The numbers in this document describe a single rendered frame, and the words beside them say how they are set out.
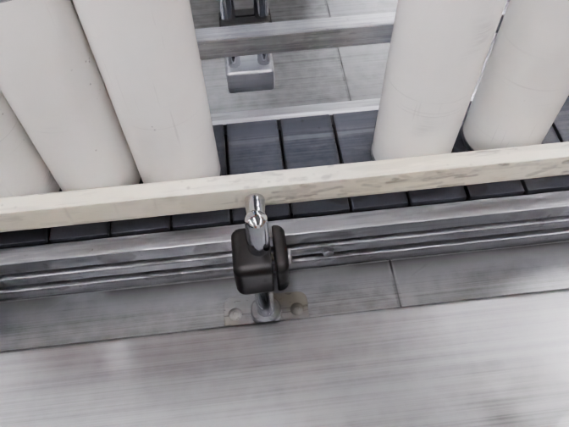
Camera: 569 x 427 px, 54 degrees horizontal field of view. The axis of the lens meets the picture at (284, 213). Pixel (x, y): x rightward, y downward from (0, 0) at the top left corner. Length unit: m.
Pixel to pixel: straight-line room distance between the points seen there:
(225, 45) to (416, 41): 0.11
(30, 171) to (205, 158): 0.10
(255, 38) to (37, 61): 0.12
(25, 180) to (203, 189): 0.11
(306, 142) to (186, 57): 0.13
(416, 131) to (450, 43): 0.06
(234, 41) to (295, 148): 0.09
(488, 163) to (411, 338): 0.11
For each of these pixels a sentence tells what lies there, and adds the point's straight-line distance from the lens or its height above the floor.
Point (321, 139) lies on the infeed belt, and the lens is 0.39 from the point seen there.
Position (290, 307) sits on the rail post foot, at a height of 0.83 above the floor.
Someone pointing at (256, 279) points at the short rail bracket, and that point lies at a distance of 0.29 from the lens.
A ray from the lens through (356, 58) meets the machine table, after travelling 0.53.
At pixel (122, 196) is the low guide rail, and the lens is 0.33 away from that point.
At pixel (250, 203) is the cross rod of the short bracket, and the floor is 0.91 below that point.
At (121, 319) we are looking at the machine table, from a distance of 0.39.
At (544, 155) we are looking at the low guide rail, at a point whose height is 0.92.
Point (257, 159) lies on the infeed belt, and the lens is 0.38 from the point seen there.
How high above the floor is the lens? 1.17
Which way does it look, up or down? 57 degrees down
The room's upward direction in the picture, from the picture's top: 2 degrees counter-clockwise
